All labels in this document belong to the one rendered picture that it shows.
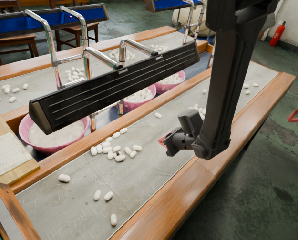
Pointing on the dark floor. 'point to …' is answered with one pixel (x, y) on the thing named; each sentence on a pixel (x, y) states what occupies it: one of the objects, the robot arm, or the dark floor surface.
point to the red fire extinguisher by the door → (277, 35)
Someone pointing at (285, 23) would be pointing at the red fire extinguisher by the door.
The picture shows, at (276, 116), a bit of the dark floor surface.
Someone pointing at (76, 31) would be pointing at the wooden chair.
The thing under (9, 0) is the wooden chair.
